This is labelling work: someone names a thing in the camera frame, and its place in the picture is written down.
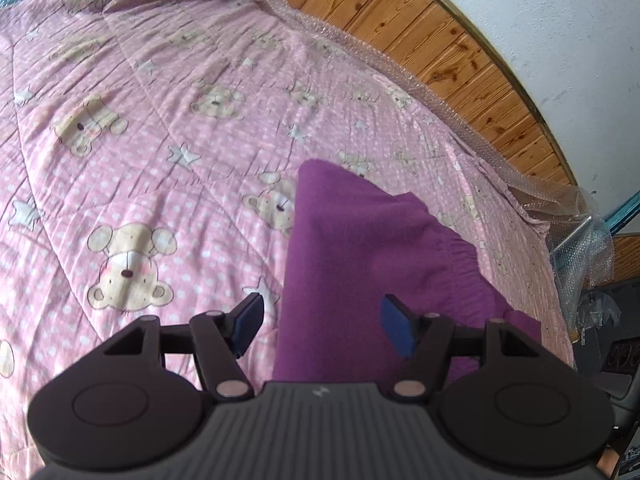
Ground black bedside furniture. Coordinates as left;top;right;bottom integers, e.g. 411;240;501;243
572;275;640;431

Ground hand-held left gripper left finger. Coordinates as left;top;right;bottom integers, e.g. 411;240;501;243
103;292;265;403

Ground wooden bed headboard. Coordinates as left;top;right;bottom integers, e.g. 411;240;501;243
265;0;640;281

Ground purple pants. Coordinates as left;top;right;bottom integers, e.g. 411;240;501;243
273;159;543;384

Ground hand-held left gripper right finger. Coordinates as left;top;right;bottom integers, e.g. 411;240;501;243
380;295;542;404

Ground pink teddy bear printed blanket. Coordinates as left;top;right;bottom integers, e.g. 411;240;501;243
0;0;576;480

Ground clear bubble wrap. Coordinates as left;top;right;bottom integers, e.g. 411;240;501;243
235;0;621;331

